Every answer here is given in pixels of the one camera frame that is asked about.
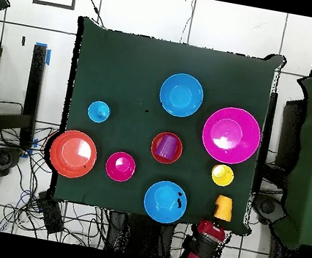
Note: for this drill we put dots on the black stand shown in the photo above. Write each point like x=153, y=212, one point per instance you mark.
x=290, y=128
x=34, y=83

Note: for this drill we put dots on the small red bowl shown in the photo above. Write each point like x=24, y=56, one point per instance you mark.
x=155, y=156

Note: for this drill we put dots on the blue bowl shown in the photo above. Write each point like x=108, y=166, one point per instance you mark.
x=181, y=94
x=165, y=202

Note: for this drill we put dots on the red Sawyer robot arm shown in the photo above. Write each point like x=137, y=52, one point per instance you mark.
x=206, y=248

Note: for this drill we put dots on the blue cup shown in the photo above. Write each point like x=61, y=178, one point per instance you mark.
x=98, y=111

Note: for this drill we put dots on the yellow cup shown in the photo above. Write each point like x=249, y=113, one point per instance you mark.
x=222, y=175

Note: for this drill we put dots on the dark green tablecloth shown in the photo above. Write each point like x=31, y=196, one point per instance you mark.
x=124, y=70

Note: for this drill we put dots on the large pink bowl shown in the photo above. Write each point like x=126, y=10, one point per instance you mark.
x=232, y=133

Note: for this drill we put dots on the orange cup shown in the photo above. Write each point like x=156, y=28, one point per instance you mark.
x=223, y=209

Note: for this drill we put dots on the small magenta bowl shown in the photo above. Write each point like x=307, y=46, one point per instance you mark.
x=120, y=167

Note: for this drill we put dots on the black power brick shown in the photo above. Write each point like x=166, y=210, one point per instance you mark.
x=50, y=216

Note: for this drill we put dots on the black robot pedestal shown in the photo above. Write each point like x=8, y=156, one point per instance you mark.
x=140, y=236

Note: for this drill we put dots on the purple ribbed cup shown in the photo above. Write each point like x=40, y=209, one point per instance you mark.
x=166, y=147

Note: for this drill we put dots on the large orange bowl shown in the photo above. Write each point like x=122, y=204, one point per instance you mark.
x=72, y=154

